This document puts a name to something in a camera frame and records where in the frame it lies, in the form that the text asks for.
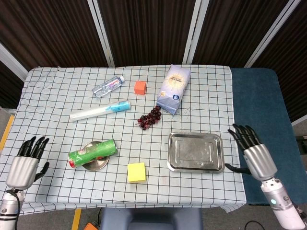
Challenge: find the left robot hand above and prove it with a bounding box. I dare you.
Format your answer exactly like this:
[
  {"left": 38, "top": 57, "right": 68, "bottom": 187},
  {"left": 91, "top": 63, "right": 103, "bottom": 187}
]
[{"left": 6, "top": 136, "right": 50, "bottom": 190}]

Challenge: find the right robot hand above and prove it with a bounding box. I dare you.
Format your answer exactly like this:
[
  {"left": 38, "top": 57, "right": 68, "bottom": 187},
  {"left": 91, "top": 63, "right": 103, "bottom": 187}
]
[{"left": 224, "top": 123, "right": 278, "bottom": 182}]

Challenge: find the green chips can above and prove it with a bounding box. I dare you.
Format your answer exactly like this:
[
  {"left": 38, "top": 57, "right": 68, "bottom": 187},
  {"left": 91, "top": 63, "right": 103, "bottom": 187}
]
[{"left": 68, "top": 138, "right": 118, "bottom": 170}]

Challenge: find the yellow foam block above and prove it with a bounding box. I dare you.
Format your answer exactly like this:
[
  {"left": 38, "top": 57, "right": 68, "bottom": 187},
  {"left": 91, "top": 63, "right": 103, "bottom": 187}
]
[{"left": 127, "top": 162, "right": 147, "bottom": 184}]

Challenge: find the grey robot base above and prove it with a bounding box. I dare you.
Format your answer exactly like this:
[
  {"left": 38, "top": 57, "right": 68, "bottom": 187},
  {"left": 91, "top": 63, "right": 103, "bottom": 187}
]
[{"left": 99, "top": 207, "right": 203, "bottom": 230}]

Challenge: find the black box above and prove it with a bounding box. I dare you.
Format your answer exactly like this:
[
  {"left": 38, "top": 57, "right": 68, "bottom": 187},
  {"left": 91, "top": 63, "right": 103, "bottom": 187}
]
[{"left": 295, "top": 135, "right": 307, "bottom": 148}]

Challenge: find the checkered tablecloth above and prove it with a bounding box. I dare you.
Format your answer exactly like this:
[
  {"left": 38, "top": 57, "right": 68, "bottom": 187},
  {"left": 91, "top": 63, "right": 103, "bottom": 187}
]
[{"left": 0, "top": 65, "right": 248, "bottom": 218}]

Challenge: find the rectangular metal tray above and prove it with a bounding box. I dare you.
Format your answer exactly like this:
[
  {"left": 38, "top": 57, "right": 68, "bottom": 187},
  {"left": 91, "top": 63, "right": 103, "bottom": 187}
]
[{"left": 167, "top": 131, "right": 225, "bottom": 173}]

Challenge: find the round metal plate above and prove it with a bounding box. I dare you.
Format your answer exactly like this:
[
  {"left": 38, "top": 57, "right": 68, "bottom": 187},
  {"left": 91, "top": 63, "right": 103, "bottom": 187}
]
[{"left": 83, "top": 140, "right": 110, "bottom": 171}]

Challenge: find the white toothpaste tube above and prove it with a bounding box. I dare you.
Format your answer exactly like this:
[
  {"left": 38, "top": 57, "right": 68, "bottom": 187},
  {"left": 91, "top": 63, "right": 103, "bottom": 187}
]
[{"left": 70, "top": 100, "right": 131, "bottom": 123}]

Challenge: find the brown corrugated partition panel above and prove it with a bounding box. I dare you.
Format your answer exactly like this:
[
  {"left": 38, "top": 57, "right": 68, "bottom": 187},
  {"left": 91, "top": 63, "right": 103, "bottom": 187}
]
[
  {"left": 193, "top": 0, "right": 292, "bottom": 68},
  {"left": 97, "top": 0, "right": 197, "bottom": 67},
  {"left": 253, "top": 0, "right": 307, "bottom": 123},
  {"left": 0, "top": 0, "right": 109, "bottom": 70}
]

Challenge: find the pale blue paper bag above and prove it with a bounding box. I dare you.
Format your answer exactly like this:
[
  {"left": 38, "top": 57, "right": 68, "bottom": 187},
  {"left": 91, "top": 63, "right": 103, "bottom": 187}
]
[{"left": 156, "top": 64, "right": 191, "bottom": 116}]

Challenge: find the red grape bunch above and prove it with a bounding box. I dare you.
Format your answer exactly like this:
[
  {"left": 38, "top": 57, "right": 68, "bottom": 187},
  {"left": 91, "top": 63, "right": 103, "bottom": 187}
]
[{"left": 134, "top": 105, "right": 163, "bottom": 130}]

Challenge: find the clear plastic water bottle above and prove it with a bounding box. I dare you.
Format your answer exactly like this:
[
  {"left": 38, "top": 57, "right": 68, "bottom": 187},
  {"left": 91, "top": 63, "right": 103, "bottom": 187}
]
[{"left": 92, "top": 75, "right": 125, "bottom": 98}]

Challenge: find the orange cube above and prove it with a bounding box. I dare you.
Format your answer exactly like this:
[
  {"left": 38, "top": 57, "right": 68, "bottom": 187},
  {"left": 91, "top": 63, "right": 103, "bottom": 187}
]
[{"left": 134, "top": 80, "right": 147, "bottom": 96}]

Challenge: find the black floor cable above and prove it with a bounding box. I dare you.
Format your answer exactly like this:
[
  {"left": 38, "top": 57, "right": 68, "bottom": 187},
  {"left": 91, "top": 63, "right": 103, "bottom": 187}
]
[{"left": 244, "top": 219, "right": 267, "bottom": 230}]

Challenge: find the white partition post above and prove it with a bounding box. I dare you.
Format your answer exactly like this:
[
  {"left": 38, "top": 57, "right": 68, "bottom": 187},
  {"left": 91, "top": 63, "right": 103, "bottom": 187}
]
[
  {"left": 244, "top": 0, "right": 300, "bottom": 68},
  {"left": 182, "top": 0, "right": 207, "bottom": 65},
  {"left": 0, "top": 43, "right": 29, "bottom": 75},
  {"left": 87, "top": 0, "right": 116, "bottom": 68}
]

